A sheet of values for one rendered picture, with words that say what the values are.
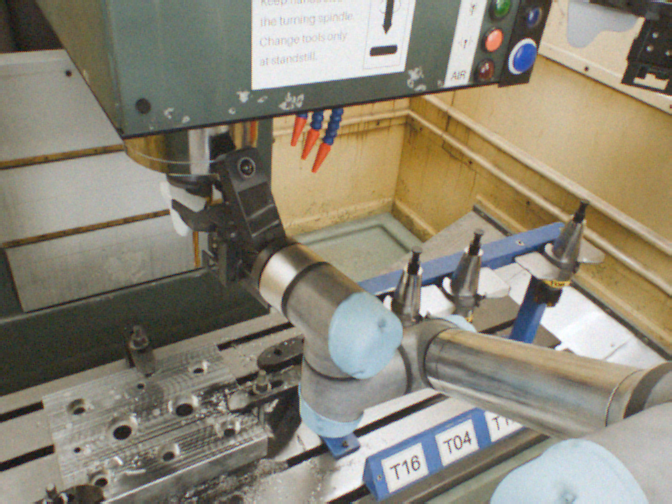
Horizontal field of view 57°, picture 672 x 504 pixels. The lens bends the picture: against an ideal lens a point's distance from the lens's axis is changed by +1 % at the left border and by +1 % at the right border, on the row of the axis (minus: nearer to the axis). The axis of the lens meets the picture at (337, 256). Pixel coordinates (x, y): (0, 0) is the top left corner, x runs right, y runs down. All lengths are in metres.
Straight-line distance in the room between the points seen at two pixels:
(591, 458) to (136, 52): 0.39
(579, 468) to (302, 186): 1.71
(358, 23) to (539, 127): 1.15
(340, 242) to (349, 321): 1.53
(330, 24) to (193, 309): 1.11
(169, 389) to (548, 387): 0.69
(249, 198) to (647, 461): 0.47
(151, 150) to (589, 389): 0.49
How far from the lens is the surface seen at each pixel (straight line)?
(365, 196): 2.15
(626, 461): 0.35
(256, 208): 0.68
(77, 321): 1.48
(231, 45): 0.51
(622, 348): 1.60
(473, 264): 0.91
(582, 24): 0.67
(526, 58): 0.70
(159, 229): 1.37
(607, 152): 1.55
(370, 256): 2.06
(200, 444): 1.01
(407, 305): 0.87
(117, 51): 0.49
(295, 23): 0.53
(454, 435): 1.11
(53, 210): 1.28
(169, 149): 0.69
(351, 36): 0.56
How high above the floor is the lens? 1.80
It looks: 37 degrees down
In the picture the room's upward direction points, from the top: 7 degrees clockwise
